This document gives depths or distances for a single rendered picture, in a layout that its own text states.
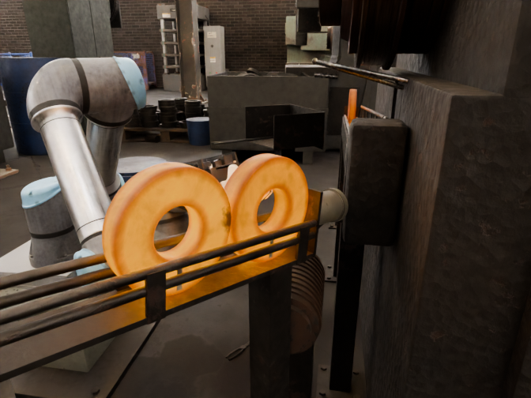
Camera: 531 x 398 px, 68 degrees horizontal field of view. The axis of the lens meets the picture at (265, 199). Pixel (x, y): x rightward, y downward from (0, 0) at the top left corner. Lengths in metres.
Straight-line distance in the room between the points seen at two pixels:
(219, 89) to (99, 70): 2.58
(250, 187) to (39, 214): 0.81
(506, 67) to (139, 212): 0.44
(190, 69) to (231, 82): 4.60
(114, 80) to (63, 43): 3.45
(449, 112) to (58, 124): 0.67
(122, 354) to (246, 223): 0.96
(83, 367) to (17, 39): 13.46
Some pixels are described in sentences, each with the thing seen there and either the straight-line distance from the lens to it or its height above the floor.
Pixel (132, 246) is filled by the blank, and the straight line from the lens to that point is 0.44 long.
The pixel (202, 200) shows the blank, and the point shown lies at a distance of 0.47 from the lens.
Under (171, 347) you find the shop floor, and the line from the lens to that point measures 1.43.
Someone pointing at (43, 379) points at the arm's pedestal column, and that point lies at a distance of 1.42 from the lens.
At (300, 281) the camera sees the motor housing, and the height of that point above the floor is 0.53.
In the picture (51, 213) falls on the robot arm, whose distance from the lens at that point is 1.22.
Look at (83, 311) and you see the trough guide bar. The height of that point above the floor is 0.69.
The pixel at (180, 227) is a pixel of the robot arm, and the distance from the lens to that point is 0.78.
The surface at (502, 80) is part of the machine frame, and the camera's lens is 0.55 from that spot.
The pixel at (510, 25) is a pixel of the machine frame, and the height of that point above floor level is 0.95.
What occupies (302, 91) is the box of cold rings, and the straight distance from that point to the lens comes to 3.38.
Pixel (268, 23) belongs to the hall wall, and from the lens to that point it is 11.18.
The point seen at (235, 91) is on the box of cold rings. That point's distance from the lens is 3.43.
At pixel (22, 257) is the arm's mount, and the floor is 0.35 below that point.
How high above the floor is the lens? 0.92
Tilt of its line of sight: 20 degrees down
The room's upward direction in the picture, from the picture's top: straight up
